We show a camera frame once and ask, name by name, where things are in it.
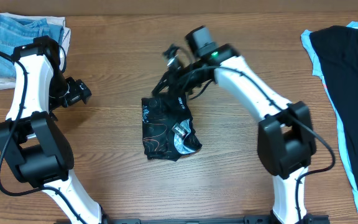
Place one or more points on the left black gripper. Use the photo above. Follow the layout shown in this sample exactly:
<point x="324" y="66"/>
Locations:
<point x="80" y="92"/>

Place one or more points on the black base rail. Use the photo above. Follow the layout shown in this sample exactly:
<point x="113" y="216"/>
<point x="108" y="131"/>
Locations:
<point x="248" y="219"/>

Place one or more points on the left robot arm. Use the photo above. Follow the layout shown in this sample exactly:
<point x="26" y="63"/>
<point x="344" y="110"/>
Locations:
<point x="35" y="155"/>

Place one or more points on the folded blue jeans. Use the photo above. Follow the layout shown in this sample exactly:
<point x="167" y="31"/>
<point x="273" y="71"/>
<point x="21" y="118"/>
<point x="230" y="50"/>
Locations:
<point x="17" y="31"/>

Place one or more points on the plain black t-shirt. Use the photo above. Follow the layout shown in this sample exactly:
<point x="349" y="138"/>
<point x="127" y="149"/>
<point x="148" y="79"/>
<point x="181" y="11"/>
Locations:
<point x="337" y="50"/>

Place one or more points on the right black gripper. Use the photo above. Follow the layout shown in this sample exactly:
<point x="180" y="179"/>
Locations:
<point x="175" y="83"/>

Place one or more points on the black cycling jersey orange lines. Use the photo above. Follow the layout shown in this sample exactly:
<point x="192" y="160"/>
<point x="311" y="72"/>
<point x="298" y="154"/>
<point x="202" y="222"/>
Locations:
<point x="167" y="128"/>

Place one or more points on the light blue t-shirt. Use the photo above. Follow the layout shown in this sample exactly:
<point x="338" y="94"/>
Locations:
<point x="341" y="138"/>

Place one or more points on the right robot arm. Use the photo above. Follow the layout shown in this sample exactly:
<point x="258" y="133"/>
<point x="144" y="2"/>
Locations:
<point x="285" y="138"/>

